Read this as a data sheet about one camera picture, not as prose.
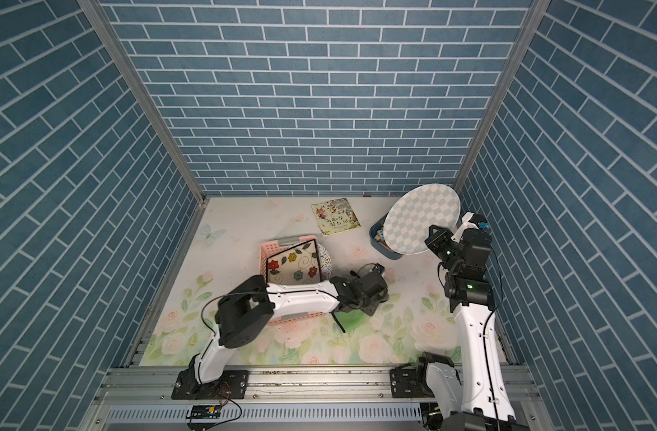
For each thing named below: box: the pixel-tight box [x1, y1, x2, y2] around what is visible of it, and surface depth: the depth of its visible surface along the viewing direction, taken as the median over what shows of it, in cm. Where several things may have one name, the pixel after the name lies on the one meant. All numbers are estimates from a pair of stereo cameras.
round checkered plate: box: [383, 183, 462, 256], surface depth 82 cm
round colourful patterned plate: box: [316, 242, 333, 282], surface depth 90 cm
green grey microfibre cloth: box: [333, 308, 368, 335], surface depth 85 cm
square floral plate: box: [265, 238, 322, 285], surface depth 96 cm
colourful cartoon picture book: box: [310, 197, 362, 237], surface depth 118 cm
